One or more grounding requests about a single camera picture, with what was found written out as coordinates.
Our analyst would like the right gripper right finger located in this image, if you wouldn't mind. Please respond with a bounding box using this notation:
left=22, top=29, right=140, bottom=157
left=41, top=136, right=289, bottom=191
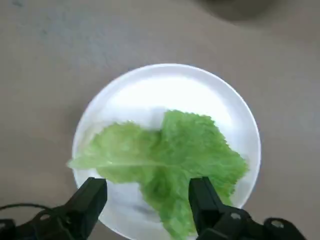
left=187, top=176, right=308, bottom=240

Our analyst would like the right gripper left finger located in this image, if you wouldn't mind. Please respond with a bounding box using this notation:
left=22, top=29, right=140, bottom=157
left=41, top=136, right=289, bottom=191
left=0, top=176, right=108, bottom=240

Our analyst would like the green lettuce leaf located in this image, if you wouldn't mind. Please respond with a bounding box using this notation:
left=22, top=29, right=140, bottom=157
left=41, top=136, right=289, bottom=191
left=67, top=109, right=250, bottom=240

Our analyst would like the pale pink plate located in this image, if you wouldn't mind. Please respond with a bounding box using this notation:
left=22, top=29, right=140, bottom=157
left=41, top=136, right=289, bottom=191
left=71, top=62, right=262, bottom=238

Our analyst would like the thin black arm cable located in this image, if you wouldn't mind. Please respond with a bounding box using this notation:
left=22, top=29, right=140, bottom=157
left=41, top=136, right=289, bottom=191
left=0, top=202, right=55, bottom=216

